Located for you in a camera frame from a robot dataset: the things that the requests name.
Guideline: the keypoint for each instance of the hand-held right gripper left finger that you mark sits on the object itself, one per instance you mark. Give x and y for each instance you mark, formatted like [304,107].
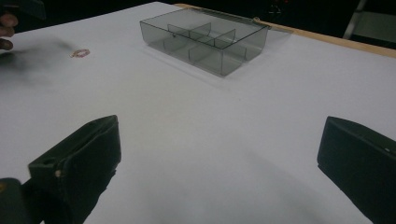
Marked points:
[81,161]

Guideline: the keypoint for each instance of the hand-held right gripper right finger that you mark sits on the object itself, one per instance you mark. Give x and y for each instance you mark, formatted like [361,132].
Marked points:
[361,161]

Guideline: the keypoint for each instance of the clear grey compartment box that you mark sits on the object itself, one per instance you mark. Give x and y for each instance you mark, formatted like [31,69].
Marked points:
[205,40]

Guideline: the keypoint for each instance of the metal stand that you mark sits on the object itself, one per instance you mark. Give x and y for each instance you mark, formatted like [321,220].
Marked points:
[369,23]

